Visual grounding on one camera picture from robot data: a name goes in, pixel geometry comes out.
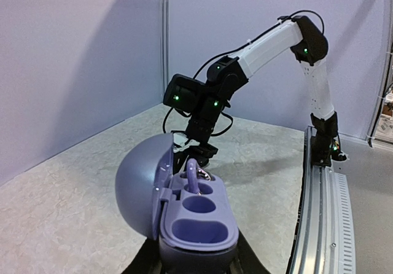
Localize silver earbud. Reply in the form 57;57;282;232
185;159;212;195

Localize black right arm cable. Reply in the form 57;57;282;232
161;9;326;138

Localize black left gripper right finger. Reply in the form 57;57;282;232
230;230;270;274

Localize aluminium left corner post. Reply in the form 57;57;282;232
160;0;169;98

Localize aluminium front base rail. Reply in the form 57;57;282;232
286;127;356;273

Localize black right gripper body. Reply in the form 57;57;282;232
173;144;218;174

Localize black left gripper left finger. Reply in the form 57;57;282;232
122;238;163;274

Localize silver blue charging case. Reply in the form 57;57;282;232
115;133;239;273

